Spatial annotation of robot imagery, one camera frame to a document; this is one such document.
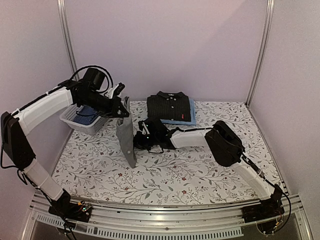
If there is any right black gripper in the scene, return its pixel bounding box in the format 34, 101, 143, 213
128, 131, 159, 151

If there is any grey long sleeve shirt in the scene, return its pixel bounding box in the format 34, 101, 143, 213
116, 96, 137, 169

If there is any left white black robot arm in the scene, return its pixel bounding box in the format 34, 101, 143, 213
0, 65, 129, 217

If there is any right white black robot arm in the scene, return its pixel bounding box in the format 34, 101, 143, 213
133, 118, 285, 218

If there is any blue checked shirt in basket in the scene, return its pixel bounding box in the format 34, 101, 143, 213
73, 105, 99, 126

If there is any folded black striped shirt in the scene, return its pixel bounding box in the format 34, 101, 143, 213
146, 91, 191, 122

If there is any folded light blue shirt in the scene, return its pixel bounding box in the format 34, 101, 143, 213
161, 98, 197, 126

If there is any white plastic laundry basket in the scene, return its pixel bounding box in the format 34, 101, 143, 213
59, 104, 108, 136

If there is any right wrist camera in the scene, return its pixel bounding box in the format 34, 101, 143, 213
138, 119, 152, 135

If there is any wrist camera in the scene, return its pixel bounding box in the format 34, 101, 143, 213
138, 119, 152, 135
103, 82, 125, 99

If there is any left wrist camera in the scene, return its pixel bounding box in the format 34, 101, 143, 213
103, 82, 125, 99

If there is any aluminium front rail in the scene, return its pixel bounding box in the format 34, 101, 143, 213
21, 192, 315, 240

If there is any left aluminium frame post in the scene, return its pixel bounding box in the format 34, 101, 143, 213
56, 0, 78, 74

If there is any aluminium frame post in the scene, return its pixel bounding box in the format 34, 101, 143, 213
245, 0, 275, 109
56, 0, 78, 74

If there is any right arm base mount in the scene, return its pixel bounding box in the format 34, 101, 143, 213
241, 189, 285, 223

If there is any right aluminium frame post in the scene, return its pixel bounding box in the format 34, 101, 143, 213
245, 0, 275, 109

